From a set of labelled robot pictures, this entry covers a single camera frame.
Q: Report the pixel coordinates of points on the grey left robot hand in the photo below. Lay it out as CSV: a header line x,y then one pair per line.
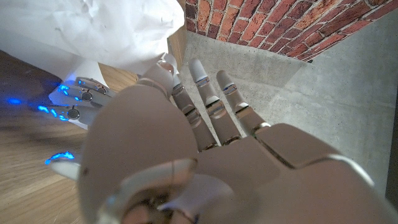
x,y
217,174

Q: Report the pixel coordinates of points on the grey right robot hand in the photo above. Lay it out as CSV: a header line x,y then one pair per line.
x,y
81,96

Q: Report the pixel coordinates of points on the white receipt paper strip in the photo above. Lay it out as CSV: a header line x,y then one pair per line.
x,y
109,31

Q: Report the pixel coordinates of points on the printed red brick backdrop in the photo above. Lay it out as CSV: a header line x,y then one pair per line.
x,y
264,21

